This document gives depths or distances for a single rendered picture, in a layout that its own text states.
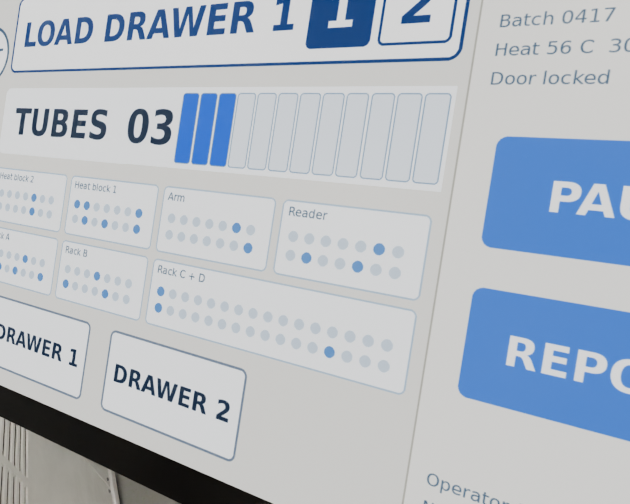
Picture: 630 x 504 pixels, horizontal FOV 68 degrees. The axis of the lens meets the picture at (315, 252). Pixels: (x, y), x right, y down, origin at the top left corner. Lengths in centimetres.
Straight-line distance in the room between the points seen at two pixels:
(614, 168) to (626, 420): 9
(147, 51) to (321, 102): 12
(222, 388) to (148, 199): 11
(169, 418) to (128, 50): 21
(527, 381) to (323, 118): 14
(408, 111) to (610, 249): 9
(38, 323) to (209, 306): 13
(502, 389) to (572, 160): 9
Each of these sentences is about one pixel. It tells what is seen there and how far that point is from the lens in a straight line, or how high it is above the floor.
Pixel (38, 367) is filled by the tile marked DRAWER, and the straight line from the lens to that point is 34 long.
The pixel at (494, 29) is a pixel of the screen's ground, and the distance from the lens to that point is 22.
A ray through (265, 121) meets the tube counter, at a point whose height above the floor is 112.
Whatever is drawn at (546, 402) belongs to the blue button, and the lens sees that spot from 20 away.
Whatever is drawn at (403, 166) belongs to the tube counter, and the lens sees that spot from 21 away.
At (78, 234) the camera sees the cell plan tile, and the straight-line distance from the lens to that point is 31.
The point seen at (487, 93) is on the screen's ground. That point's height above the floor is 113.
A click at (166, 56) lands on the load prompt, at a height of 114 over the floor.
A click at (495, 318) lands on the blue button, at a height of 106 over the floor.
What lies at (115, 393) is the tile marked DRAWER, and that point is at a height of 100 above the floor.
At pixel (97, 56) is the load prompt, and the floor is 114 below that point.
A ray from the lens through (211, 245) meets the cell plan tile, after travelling 24.
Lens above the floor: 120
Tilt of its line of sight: 37 degrees down
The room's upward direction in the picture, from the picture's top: 11 degrees counter-clockwise
